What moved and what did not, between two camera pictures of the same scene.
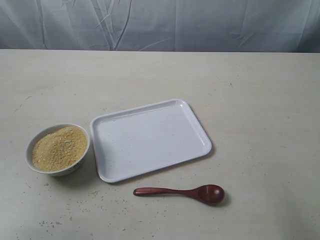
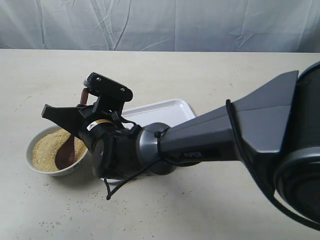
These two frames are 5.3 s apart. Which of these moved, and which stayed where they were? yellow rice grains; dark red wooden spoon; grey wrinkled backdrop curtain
Moved: dark red wooden spoon
Stayed: grey wrinkled backdrop curtain; yellow rice grains
